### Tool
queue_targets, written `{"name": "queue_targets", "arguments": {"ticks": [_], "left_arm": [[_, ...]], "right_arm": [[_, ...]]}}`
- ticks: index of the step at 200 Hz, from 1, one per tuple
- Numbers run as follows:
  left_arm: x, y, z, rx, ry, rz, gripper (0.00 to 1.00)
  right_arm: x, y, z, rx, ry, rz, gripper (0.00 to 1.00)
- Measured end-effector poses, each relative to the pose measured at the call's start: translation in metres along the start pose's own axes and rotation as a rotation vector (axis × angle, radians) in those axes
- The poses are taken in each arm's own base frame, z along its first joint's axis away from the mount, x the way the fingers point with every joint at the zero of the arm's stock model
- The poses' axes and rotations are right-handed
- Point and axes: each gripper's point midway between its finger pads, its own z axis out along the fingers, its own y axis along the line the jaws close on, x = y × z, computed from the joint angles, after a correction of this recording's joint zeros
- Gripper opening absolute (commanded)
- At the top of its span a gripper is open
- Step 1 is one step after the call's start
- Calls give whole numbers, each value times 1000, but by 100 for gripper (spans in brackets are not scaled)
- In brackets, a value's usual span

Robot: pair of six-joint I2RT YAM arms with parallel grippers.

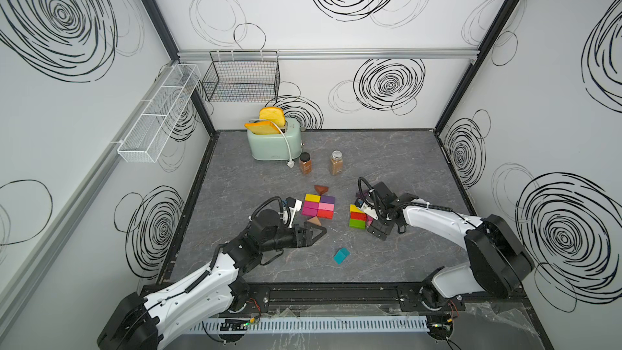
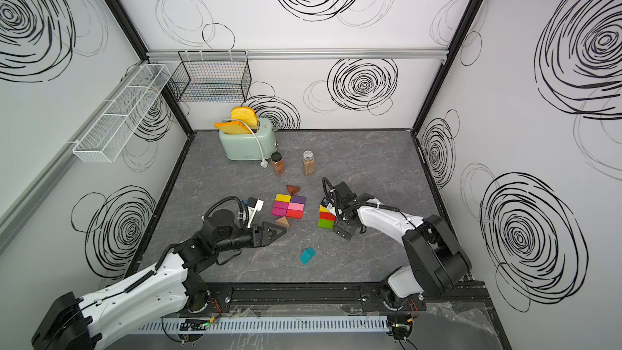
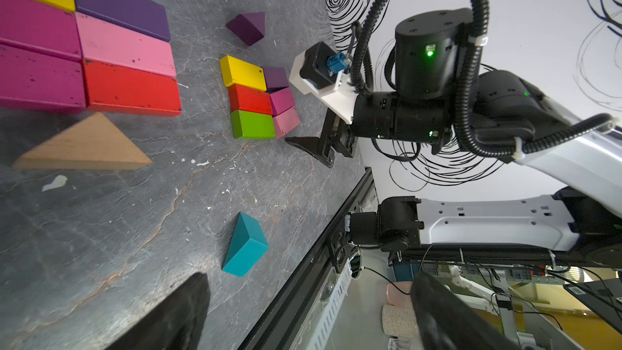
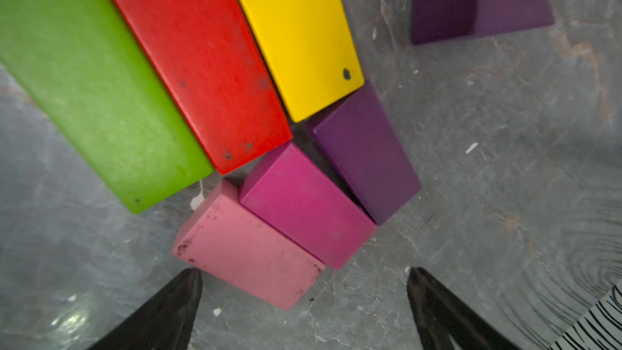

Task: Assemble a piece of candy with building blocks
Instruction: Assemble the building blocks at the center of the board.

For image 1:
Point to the green block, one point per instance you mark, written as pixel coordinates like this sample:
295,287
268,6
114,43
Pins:
357,224

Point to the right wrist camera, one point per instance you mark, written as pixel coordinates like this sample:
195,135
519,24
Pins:
369,211

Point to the light pink block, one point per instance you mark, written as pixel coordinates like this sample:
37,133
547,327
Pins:
326,207

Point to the red block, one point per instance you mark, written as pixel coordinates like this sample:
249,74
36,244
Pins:
325,214
358,216

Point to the brown spice jar silver lid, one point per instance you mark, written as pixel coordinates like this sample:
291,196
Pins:
336,163

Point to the black wire basket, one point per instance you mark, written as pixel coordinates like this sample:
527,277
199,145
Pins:
240,76

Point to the tan triangle block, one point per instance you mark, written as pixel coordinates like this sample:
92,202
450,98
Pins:
315,221

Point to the magenta block beside yellow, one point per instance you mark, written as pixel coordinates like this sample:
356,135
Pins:
311,205

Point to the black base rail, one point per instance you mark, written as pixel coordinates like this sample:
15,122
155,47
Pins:
335,296

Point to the front yellow toast slice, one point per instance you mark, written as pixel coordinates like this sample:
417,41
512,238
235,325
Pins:
263,128

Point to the grey slotted cable duct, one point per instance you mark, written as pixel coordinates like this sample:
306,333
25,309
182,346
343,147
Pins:
311,325

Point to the yellow toast slice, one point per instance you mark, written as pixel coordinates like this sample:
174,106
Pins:
263,128
274,115

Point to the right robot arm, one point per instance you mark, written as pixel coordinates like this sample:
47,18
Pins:
497,261

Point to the mint green toaster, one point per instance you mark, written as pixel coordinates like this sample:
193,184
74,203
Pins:
275,147

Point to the magenta speckled block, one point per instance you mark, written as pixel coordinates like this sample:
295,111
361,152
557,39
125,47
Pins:
311,212

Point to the teal triangle block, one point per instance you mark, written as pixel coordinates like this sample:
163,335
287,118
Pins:
341,255

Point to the back yellow toast slice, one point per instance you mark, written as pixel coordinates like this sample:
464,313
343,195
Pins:
274,115

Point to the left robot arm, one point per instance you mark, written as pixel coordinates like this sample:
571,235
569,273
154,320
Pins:
156,320

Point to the brown triangle block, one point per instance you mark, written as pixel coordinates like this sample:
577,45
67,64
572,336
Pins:
321,190

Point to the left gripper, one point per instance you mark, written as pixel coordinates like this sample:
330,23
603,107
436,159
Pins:
304,241

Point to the white mesh wall shelf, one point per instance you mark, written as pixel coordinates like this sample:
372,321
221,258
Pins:
168,115

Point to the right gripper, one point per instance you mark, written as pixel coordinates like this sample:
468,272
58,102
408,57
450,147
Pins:
377,229

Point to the red pepper spice jar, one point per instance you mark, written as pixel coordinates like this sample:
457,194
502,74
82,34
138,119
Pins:
305,163

